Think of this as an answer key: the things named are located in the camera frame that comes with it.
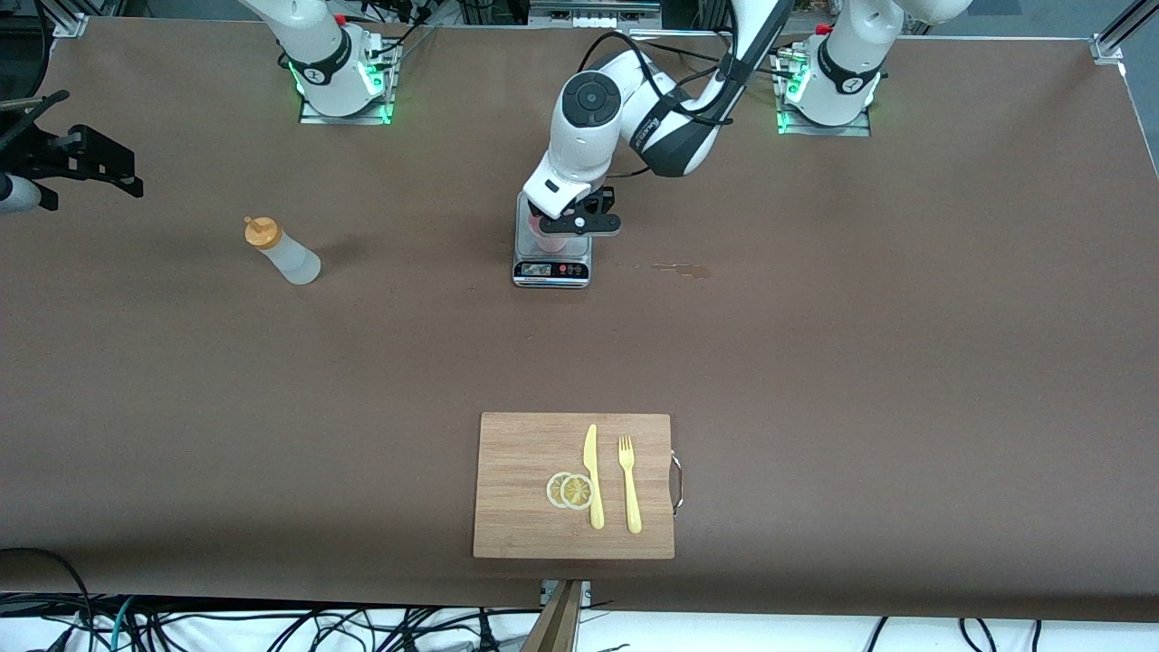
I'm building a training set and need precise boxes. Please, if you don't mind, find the pink plastic cup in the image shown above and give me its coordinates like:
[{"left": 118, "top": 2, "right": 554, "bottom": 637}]
[{"left": 532, "top": 216, "right": 572, "bottom": 257}]

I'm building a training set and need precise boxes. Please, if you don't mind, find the clear sauce bottle orange cap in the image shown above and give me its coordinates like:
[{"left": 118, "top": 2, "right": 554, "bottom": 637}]
[{"left": 244, "top": 216, "right": 322, "bottom": 286}]

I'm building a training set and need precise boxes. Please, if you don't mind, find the silver digital kitchen scale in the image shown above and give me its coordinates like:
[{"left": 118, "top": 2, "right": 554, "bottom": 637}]
[{"left": 512, "top": 188, "right": 595, "bottom": 290}]

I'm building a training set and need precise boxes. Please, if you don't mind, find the yellow plastic knife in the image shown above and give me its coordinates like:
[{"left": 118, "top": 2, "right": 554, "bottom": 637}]
[{"left": 583, "top": 424, "right": 606, "bottom": 531}]

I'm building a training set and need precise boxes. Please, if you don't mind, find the yellow plastic fork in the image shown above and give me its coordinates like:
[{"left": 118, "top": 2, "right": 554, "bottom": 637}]
[{"left": 618, "top": 436, "right": 643, "bottom": 534}]

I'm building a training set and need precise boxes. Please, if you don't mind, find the wooden cutting board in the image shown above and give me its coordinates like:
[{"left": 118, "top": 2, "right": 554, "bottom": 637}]
[{"left": 473, "top": 412, "right": 685, "bottom": 561}]

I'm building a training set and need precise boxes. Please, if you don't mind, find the brown table cover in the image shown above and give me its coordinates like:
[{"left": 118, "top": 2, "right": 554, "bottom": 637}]
[{"left": 0, "top": 16, "right": 1159, "bottom": 624}]

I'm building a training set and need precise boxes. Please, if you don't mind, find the aluminium frame corner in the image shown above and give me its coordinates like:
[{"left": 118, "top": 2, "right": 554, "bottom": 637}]
[
  {"left": 50, "top": 0, "right": 90, "bottom": 39},
  {"left": 1091, "top": 0, "right": 1159, "bottom": 62}
]

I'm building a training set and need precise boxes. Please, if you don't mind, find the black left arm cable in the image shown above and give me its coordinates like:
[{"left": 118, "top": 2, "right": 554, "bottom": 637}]
[{"left": 579, "top": 30, "right": 736, "bottom": 179}]

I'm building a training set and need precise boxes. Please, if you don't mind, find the black cable on table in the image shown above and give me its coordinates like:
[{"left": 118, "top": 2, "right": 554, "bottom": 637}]
[{"left": 623, "top": 25, "right": 790, "bottom": 75}]

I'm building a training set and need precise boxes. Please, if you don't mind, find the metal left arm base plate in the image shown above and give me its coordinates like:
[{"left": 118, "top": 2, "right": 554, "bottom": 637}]
[{"left": 771, "top": 50, "right": 874, "bottom": 138}]

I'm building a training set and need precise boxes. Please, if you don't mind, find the black looped floor cable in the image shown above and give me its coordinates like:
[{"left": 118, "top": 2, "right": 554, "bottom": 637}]
[{"left": 0, "top": 547, "right": 101, "bottom": 652}]

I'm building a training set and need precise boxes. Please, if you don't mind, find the wooden post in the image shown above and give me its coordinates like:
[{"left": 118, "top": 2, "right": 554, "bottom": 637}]
[{"left": 519, "top": 580, "right": 586, "bottom": 652}]

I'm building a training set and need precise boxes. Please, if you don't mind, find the teal floor cable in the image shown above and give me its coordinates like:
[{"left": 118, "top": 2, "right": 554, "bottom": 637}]
[{"left": 107, "top": 596, "right": 137, "bottom": 652}]

